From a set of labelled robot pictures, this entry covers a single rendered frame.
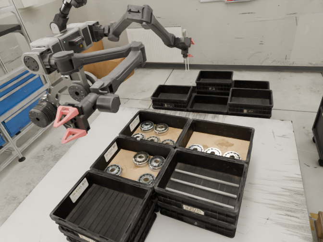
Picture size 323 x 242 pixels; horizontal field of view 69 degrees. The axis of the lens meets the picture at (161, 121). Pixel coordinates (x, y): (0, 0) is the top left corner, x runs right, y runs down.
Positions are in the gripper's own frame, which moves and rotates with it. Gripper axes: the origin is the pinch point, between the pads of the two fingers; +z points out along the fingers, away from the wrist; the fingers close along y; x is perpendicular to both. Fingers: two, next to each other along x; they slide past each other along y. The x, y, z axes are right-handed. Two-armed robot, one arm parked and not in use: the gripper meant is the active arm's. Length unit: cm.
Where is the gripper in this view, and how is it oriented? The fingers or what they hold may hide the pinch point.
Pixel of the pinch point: (60, 133)
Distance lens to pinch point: 77.0
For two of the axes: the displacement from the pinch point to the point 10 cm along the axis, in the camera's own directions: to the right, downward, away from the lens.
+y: 1.0, 8.0, 6.0
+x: -9.4, -1.1, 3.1
